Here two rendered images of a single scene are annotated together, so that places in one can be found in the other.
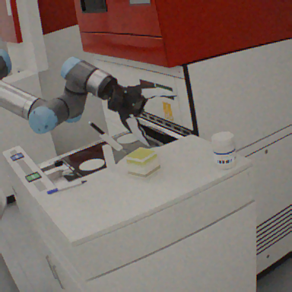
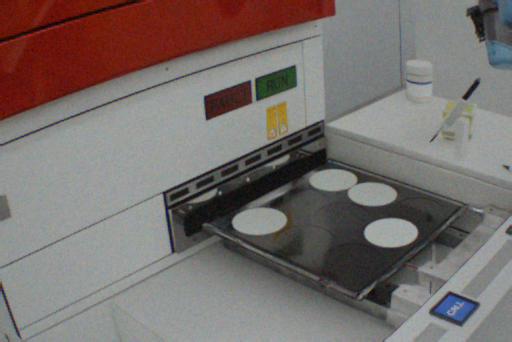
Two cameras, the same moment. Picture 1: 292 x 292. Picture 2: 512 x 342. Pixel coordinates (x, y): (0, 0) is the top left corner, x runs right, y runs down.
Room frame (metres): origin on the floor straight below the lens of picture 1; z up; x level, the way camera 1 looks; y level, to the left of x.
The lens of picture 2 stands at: (2.14, 1.05, 1.48)
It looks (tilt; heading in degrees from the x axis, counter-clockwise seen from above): 25 degrees down; 252
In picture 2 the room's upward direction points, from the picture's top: 4 degrees counter-clockwise
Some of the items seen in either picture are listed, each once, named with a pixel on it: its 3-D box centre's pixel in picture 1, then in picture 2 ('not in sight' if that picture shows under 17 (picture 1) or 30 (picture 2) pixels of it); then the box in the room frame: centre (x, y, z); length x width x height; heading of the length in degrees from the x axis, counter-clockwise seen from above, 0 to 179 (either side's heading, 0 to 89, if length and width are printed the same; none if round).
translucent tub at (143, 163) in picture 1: (142, 163); (459, 120); (1.32, 0.02, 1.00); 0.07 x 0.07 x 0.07; 44
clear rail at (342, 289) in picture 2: (97, 143); (276, 259); (1.83, 0.19, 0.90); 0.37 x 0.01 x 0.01; 116
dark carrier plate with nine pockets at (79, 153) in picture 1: (117, 154); (342, 216); (1.67, 0.11, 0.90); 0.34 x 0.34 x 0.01; 26
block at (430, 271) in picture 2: (51, 174); (442, 278); (1.61, 0.38, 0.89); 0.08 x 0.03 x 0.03; 116
